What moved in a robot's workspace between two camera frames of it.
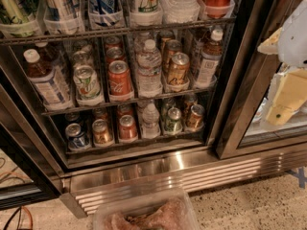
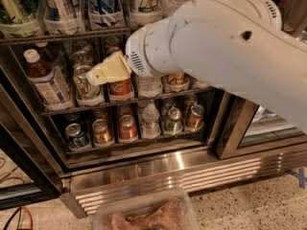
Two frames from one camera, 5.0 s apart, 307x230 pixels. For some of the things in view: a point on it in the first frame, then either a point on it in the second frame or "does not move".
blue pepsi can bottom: [76, 138] does not move
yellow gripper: [295, 38] to [136, 56]
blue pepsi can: [102, 1] does not move
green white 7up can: [87, 86] does not move
